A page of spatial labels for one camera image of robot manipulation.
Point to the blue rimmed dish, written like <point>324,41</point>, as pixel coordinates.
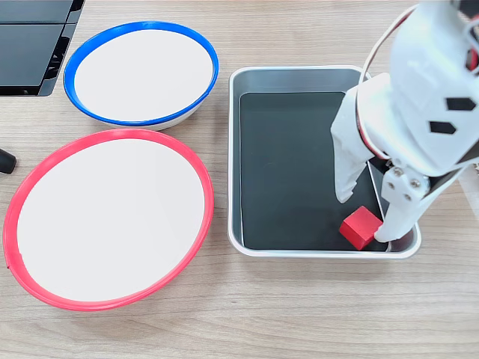
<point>142,75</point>

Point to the red cube block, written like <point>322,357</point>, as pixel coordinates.
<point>359,226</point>

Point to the silver metal tray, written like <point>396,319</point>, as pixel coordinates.
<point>299,80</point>

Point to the red rimmed dish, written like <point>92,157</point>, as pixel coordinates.
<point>112,220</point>

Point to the black tripod foot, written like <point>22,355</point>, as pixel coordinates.
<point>6,161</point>

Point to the black tray liner mat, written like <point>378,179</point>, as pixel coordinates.
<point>288,168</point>

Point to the black plastic tray rack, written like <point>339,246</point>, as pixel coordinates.
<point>26,48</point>

